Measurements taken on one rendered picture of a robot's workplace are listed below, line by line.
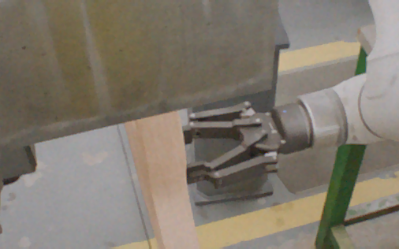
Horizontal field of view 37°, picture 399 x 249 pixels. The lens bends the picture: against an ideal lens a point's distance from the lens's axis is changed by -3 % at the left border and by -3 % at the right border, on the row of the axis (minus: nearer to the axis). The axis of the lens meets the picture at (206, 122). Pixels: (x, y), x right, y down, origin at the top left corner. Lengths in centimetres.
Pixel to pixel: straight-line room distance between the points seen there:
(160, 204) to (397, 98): 32
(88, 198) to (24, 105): 170
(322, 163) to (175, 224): 150
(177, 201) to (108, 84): 31
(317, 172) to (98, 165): 79
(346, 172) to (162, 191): 93
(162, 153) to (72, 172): 160
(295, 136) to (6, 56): 55
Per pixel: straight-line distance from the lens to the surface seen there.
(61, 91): 46
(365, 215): 187
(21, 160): 105
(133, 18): 43
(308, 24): 277
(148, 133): 63
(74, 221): 212
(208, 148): 187
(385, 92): 79
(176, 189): 73
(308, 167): 221
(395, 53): 80
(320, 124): 90
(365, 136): 92
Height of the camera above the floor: 176
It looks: 49 degrees down
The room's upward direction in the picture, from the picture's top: 2 degrees counter-clockwise
